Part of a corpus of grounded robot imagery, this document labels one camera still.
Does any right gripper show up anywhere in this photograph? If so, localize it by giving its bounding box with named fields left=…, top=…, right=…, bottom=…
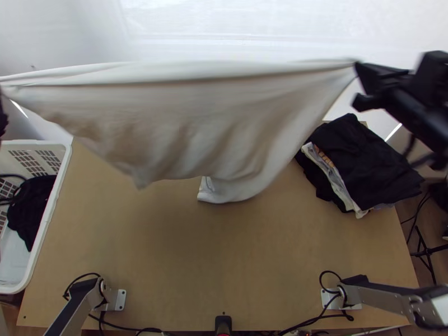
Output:
left=351, top=62, right=448, bottom=152

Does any white t-shirt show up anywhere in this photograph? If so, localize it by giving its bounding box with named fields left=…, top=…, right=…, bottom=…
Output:
left=0, top=57, right=361, bottom=206

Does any pile of folded clothes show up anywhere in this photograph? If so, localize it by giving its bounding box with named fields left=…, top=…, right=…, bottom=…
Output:
left=295, top=113, right=426, bottom=220

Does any dark garment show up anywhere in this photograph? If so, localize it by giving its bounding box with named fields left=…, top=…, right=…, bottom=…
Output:
left=7, top=174, right=58, bottom=253

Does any white laundry basket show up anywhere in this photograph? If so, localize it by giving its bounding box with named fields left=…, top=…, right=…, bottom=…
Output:
left=0, top=139, right=73, bottom=294

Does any black tripod stand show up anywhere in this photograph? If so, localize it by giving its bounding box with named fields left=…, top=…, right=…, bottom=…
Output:
left=410, top=225, right=448, bottom=285

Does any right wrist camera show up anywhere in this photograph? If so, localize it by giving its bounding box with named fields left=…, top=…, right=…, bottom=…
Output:
left=414, top=50, right=448, bottom=91

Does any black cable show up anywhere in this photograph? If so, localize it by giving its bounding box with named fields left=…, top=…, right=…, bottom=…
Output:
left=400, top=190, right=433, bottom=225
left=319, top=270, right=355, bottom=321
left=63, top=272, right=106, bottom=302

